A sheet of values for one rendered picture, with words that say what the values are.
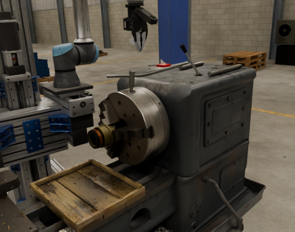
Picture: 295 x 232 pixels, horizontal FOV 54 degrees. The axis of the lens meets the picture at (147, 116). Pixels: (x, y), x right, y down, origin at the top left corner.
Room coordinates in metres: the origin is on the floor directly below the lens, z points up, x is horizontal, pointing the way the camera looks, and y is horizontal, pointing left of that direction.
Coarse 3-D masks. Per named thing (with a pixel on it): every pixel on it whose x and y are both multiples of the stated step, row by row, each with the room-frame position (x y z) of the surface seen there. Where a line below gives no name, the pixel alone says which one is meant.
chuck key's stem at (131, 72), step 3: (129, 72) 1.14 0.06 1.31; (132, 72) 1.13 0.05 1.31; (132, 75) 1.13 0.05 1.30; (129, 78) 1.14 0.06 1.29; (132, 78) 1.13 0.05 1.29; (129, 81) 1.14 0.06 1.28; (132, 81) 1.14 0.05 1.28; (129, 84) 1.14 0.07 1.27; (132, 84) 1.14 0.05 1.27; (132, 87) 1.14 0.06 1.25; (129, 90) 1.15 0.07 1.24; (132, 90) 1.14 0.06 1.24
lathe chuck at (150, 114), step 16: (112, 96) 1.17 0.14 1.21; (128, 96) 1.10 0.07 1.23; (144, 96) 1.12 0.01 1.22; (128, 112) 1.10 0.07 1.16; (144, 112) 1.05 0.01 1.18; (160, 128) 1.07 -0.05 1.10; (128, 144) 1.11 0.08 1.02; (144, 144) 1.04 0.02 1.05; (160, 144) 1.07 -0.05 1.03; (128, 160) 1.11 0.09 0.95; (144, 160) 1.06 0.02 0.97
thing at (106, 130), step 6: (102, 126) 1.06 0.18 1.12; (108, 126) 1.06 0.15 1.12; (90, 132) 1.04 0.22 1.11; (96, 132) 1.03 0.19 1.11; (102, 132) 1.03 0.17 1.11; (108, 132) 1.04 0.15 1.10; (90, 138) 1.06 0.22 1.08; (96, 138) 1.02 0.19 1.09; (102, 138) 1.02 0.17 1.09; (108, 138) 1.03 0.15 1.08; (90, 144) 1.05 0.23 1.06; (96, 144) 1.06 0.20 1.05; (102, 144) 1.02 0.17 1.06; (108, 144) 1.04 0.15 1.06
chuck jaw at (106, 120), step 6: (108, 96) 1.19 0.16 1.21; (102, 102) 1.15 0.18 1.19; (108, 102) 1.17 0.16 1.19; (102, 108) 1.16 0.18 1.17; (108, 108) 1.15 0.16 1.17; (114, 108) 1.17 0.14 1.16; (102, 114) 1.12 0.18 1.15; (108, 114) 1.13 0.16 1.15; (114, 114) 1.14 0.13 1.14; (102, 120) 1.09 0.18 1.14; (108, 120) 1.11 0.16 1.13; (114, 120) 1.12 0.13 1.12; (120, 120) 1.14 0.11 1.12
